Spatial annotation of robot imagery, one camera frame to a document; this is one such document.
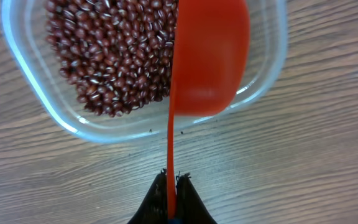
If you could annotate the red adzuki beans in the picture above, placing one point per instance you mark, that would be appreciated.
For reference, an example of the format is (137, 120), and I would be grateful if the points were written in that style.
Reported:
(118, 54)

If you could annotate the clear plastic container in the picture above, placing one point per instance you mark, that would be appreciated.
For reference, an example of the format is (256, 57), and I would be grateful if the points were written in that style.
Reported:
(23, 25)

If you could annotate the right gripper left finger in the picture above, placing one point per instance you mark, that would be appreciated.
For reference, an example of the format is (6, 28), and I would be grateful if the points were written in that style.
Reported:
(153, 209)

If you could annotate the red measuring scoop blue handle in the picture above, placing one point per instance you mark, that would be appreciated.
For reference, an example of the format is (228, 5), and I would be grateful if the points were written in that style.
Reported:
(211, 47)

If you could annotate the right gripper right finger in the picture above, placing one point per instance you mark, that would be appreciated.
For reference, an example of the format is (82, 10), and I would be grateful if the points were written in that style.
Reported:
(190, 209)

